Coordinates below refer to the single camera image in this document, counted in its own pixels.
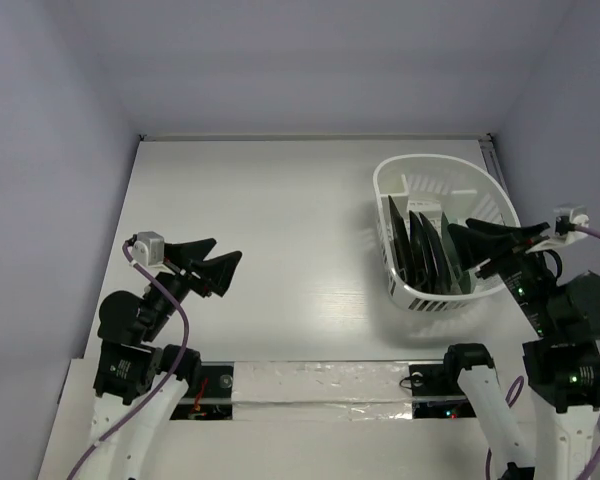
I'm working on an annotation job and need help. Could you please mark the light green speckled plate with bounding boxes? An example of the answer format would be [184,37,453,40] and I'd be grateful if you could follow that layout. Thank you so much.
[441,213,474,295]

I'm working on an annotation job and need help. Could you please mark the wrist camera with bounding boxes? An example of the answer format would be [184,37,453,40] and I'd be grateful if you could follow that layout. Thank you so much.
[129,231,166,271]
[530,204,589,252]

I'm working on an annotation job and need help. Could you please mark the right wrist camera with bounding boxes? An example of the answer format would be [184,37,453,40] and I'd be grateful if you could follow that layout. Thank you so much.
[530,204,589,252]

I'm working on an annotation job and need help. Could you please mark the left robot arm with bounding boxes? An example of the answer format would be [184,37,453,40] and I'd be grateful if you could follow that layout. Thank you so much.
[68,231,243,479]

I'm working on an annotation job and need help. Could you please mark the white plastic dish rack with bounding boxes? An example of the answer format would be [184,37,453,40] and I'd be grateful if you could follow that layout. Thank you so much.
[373,154,519,314]

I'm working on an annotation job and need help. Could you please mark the black floral square plate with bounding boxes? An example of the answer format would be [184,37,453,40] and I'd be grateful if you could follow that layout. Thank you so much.
[409,211,451,295]

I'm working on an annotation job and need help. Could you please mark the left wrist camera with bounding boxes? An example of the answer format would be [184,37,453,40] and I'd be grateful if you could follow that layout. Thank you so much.
[129,231,166,271]

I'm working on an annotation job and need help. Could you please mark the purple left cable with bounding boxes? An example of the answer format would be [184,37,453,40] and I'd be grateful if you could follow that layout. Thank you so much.
[64,239,191,480]

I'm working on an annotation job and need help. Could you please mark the black square teal-centre plate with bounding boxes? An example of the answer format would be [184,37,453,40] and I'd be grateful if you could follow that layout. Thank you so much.
[388,196,416,286]

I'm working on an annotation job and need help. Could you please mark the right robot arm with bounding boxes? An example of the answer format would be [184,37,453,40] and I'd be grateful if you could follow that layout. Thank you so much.
[440,214,600,479]

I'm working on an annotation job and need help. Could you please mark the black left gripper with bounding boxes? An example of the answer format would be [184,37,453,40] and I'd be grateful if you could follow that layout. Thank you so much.
[142,236,242,337]

